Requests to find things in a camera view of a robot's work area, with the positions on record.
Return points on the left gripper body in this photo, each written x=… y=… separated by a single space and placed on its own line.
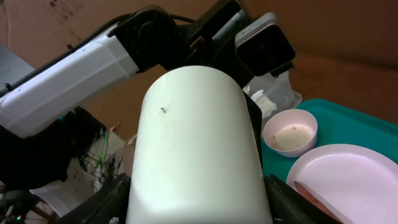
x=217 y=37

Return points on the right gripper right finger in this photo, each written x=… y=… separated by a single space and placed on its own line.
x=289 y=207

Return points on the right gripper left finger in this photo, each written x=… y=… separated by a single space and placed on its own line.
x=109 y=202

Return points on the white bowl with residue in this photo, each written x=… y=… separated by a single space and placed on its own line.
x=291 y=133

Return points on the white napkin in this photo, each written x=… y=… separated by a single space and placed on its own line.
x=265 y=104

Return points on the white plastic cup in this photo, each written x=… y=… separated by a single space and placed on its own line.
x=196 y=158

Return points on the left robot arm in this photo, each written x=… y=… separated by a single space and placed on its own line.
x=125 y=46

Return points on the orange carrot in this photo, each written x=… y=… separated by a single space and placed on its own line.
x=307 y=195

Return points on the white round plate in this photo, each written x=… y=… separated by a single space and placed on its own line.
x=357 y=184

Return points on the clear plastic bin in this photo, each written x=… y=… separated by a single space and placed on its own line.
x=278 y=90

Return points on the teal serving tray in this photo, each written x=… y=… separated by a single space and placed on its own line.
x=337 y=125

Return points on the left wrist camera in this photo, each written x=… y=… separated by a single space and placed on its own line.
x=264 y=48

